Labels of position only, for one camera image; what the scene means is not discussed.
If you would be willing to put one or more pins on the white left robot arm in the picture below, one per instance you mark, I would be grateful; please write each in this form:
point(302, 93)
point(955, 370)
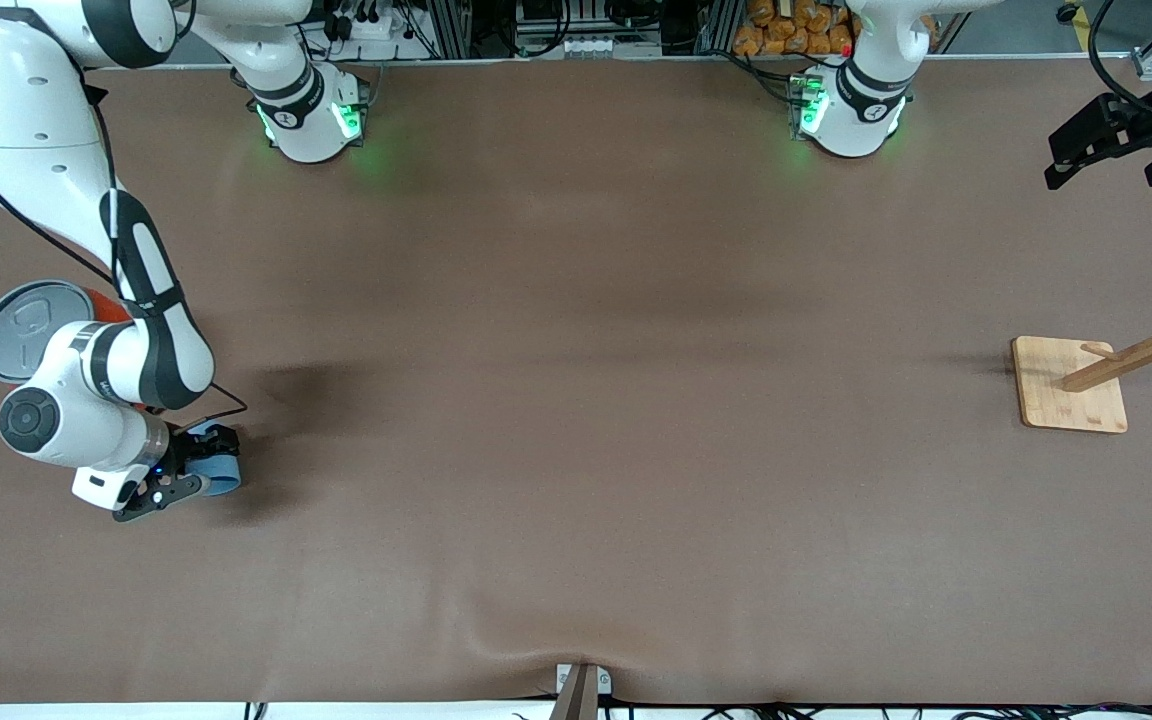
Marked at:
point(851, 110)

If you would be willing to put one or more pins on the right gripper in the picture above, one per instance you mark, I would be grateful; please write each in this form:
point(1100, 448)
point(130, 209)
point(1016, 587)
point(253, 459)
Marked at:
point(192, 444)

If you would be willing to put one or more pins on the orange can with grey lid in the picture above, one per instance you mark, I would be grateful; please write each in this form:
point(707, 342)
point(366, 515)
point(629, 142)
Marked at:
point(26, 335)

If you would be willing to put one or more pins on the orange snack bags pile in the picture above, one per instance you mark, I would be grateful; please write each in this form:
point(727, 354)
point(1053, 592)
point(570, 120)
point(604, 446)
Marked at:
point(786, 30)

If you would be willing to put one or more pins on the light blue plastic cup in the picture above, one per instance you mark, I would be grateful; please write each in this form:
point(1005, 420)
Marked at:
point(221, 478)

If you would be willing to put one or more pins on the wooden mug tree stand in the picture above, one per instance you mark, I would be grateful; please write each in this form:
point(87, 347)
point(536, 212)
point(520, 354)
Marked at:
point(1066, 390)

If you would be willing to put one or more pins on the white power strip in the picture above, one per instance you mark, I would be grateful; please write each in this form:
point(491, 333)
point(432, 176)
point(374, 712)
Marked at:
point(371, 25)

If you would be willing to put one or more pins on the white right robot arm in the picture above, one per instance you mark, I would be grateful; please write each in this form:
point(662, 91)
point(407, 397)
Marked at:
point(26, 120)

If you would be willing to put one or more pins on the grey bracket with brown post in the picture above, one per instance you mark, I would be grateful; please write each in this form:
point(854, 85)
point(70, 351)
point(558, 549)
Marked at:
point(581, 690)

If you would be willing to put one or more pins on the white connector block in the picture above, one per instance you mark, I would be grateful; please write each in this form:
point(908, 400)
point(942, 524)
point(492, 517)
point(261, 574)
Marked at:
point(606, 46)

